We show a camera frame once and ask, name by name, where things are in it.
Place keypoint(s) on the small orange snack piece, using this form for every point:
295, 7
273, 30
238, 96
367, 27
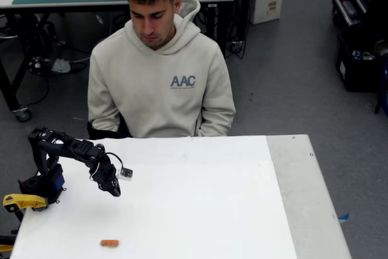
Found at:
109, 243

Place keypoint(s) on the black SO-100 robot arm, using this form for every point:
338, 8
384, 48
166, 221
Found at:
75, 150

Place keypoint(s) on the large white paper sheet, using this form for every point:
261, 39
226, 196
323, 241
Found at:
169, 210

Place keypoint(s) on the yellow clamp with black bar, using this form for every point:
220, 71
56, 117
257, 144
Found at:
25, 200

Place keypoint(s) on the man in beige hoodie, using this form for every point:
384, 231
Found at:
157, 89

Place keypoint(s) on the grey caster wheel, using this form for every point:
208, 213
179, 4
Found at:
22, 114

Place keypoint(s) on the white rag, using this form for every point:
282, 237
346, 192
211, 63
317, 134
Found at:
60, 65

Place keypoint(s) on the black caster wheel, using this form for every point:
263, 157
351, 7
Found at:
237, 47

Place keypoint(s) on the blue tape scrap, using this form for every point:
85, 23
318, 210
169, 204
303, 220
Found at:
344, 216

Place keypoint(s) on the black storage bin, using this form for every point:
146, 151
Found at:
357, 74

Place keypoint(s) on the small white wrist camera board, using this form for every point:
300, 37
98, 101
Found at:
125, 174

